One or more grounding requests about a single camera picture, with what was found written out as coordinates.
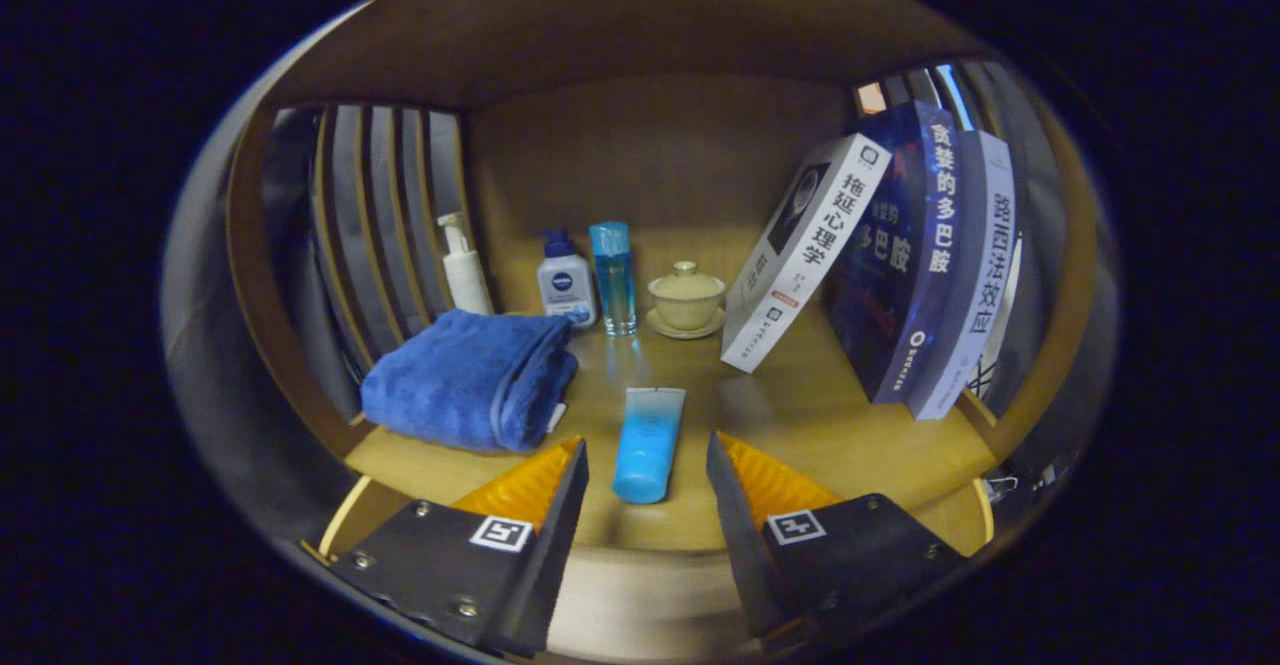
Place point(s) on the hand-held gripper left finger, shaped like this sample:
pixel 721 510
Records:
pixel 550 555

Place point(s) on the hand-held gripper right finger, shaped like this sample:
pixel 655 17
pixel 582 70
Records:
pixel 745 545

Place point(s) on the wooden drawer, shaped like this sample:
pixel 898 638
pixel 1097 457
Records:
pixel 640 595

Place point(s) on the blue squeeze tube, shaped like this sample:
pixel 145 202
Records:
pixel 647 445

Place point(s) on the wooden countertop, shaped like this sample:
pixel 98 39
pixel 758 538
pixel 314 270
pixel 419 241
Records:
pixel 800 415

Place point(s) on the wooden cabinet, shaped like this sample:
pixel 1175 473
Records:
pixel 650 145

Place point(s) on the blue rolled towel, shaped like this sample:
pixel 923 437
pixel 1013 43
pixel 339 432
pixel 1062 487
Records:
pixel 460 380

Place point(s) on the beige lidded teacup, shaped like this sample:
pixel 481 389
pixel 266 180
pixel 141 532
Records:
pixel 686 300

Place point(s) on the white bottle with blue cap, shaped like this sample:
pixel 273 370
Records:
pixel 565 285

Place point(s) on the clear blue bottle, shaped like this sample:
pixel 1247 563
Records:
pixel 613 280

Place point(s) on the white book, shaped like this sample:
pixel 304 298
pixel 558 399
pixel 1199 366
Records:
pixel 800 265

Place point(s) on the white pump bottle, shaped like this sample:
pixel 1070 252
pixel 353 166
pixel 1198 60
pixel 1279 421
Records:
pixel 467 280

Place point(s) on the dark blue book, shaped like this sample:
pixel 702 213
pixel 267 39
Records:
pixel 900 275

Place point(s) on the light purple book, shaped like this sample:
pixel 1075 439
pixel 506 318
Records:
pixel 975 275

